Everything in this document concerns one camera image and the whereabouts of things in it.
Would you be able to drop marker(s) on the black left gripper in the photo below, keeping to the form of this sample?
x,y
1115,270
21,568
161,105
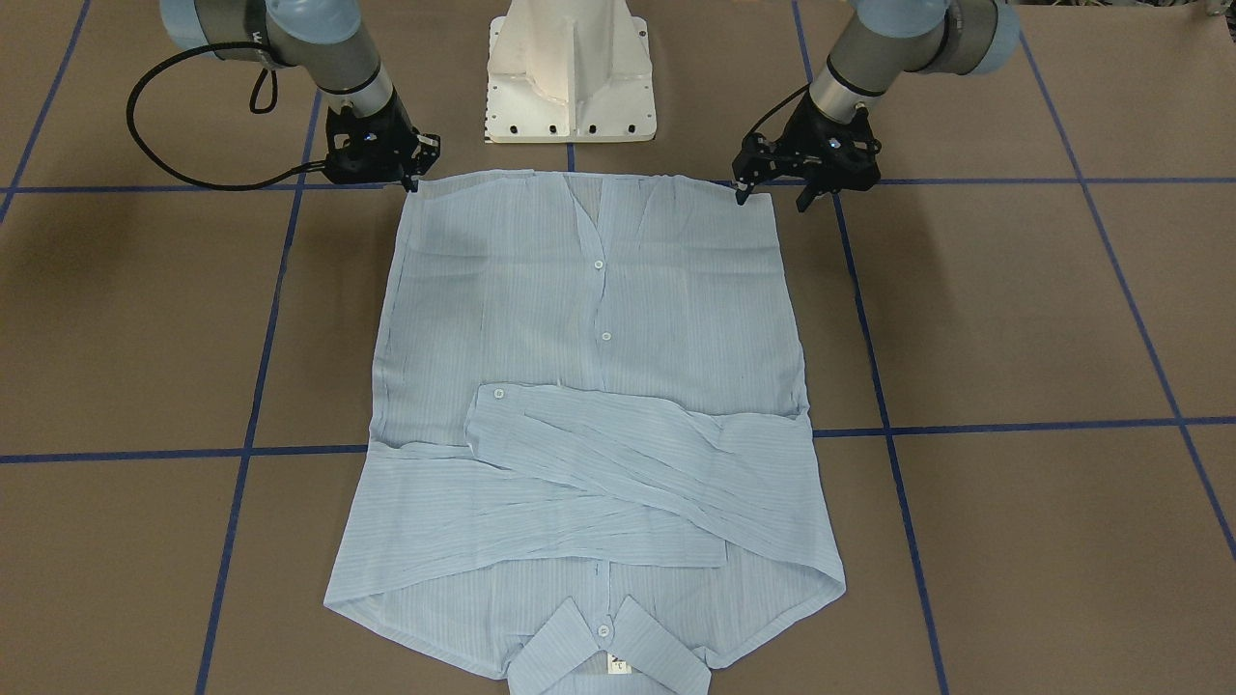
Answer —
x,y
794,128

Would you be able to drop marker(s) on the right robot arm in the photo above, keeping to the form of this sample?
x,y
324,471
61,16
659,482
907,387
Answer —
x,y
327,38

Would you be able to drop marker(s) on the light blue button-up shirt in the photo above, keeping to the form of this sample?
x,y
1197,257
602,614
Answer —
x,y
590,467

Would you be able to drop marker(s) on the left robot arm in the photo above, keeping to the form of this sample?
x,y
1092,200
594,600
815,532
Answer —
x,y
885,39

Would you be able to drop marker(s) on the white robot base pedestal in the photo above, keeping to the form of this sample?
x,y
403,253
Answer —
x,y
570,72

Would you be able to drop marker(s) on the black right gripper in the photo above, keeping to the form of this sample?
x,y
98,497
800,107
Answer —
x,y
393,124

